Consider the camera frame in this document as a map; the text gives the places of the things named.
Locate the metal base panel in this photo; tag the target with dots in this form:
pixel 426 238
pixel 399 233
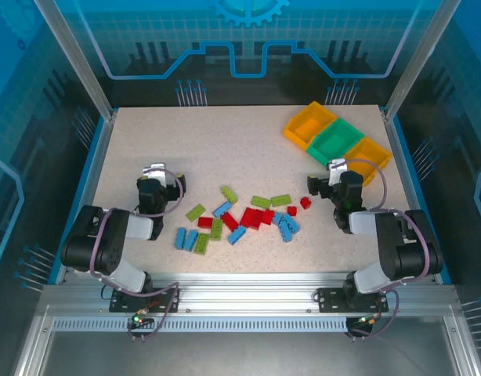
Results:
pixel 244 352

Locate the green plastic bin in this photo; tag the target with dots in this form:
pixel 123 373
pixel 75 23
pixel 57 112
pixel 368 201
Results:
pixel 334 143

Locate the small LED circuit board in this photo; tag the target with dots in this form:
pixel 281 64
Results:
pixel 364 322
pixel 138 319

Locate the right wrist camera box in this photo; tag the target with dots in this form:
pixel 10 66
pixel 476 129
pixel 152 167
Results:
pixel 336 172

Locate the blue lego brick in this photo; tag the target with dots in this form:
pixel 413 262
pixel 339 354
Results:
pixel 290 223
pixel 277 218
pixel 190 239
pixel 181 237
pixel 236 235
pixel 286 235
pixel 221 209

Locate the aluminium frame post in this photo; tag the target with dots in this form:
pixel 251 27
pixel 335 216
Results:
pixel 413 58
pixel 80 58

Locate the small green lego brick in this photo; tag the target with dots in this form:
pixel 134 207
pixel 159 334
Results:
pixel 215 234
pixel 217 224

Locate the yellow plastic bin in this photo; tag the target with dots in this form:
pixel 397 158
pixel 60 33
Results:
pixel 369 156
pixel 303 127

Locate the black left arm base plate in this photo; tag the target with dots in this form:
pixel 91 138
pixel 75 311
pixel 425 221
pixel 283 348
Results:
pixel 123 303

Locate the aluminium front mounting rail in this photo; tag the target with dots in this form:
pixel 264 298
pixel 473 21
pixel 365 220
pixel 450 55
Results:
pixel 244 290

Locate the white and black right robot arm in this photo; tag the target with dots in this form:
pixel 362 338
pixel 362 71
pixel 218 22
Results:
pixel 401 250

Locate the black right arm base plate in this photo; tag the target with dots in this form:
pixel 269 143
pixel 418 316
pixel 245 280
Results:
pixel 330 301

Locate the aluminium lower frame beam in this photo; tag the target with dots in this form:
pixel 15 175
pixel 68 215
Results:
pixel 461 352
pixel 29 360

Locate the aluminium table side rail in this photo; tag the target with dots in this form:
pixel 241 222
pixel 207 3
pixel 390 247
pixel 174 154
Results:
pixel 92 172
pixel 393 137

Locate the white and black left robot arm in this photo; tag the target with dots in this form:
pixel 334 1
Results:
pixel 111 250

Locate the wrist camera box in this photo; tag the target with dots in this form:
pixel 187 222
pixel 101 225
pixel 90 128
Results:
pixel 336 172
pixel 156 172

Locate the large red lego brick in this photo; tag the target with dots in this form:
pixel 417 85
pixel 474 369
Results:
pixel 247 216
pixel 257 221

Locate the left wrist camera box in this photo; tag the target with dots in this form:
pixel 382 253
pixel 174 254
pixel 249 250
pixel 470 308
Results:
pixel 156 172

